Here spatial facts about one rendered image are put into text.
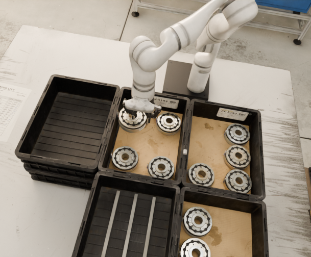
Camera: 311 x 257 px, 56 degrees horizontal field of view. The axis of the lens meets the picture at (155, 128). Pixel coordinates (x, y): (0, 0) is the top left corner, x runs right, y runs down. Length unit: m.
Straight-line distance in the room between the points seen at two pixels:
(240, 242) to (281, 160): 0.52
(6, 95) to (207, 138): 0.99
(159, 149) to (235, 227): 0.41
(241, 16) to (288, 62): 2.24
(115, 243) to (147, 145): 0.40
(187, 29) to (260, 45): 2.37
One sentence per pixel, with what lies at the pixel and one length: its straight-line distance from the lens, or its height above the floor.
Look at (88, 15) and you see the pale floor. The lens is 3.20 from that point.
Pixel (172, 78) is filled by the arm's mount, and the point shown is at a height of 0.75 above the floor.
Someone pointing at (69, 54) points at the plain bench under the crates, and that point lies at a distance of 1.76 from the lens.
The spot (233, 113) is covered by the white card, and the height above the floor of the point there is 0.90.
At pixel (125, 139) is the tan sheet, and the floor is 0.83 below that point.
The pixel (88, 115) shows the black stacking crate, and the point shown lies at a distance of 1.31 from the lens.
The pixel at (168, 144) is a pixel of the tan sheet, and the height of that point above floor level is 0.83.
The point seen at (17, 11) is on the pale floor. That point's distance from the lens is 3.34.
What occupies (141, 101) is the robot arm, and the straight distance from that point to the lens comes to 0.92.
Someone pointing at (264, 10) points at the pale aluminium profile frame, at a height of 0.29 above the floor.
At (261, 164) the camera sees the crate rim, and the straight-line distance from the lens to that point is 1.18.
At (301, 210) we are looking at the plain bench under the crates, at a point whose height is 0.70.
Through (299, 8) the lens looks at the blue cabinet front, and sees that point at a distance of 3.18.
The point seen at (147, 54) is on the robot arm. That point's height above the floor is 1.35.
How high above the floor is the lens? 1.89
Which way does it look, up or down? 57 degrees down
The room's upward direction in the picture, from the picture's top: 9 degrees clockwise
